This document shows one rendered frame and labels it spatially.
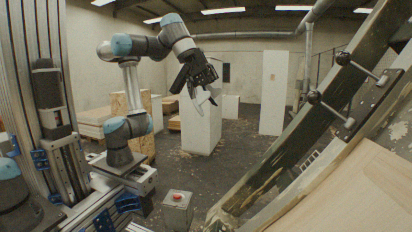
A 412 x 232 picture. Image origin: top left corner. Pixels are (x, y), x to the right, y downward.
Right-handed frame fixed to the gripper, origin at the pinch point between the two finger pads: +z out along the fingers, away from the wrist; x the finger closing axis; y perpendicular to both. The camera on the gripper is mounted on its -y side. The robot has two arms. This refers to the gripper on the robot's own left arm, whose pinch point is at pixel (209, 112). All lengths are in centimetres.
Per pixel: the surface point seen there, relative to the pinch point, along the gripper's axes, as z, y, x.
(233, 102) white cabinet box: 37, -110, 470
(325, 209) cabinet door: 27.2, 23.1, -21.3
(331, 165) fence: 21.8, 27.6, -14.3
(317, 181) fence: 24.5, 23.5, -14.8
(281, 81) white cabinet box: 29, 48, 356
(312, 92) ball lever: 5.5, 29.9, -8.4
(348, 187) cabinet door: 23.9, 28.7, -20.3
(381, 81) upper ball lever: 8.9, 44.8, -10.7
